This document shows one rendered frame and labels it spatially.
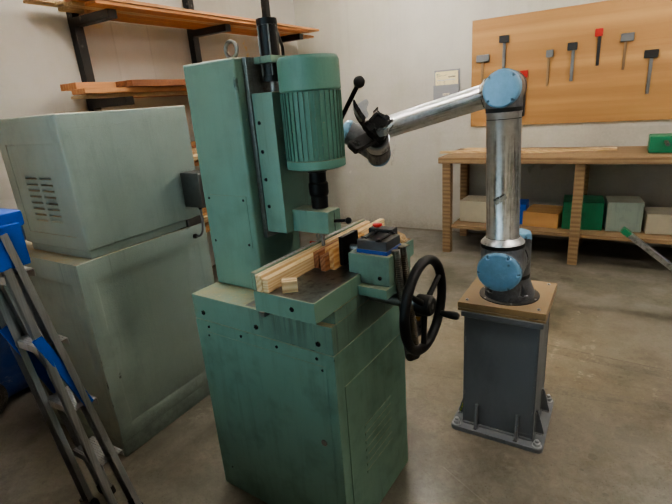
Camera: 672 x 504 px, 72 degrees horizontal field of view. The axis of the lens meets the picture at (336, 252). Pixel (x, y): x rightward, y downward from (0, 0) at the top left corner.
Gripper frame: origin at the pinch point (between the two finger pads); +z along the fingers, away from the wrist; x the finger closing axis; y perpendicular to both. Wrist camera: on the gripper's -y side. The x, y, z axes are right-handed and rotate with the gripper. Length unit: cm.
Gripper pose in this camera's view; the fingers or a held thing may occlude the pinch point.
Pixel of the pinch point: (368, 114)
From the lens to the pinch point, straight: 154.5
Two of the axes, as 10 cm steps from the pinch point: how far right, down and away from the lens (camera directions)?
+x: 7.2, 6.5, -2.6
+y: 6.8, -7.3, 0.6
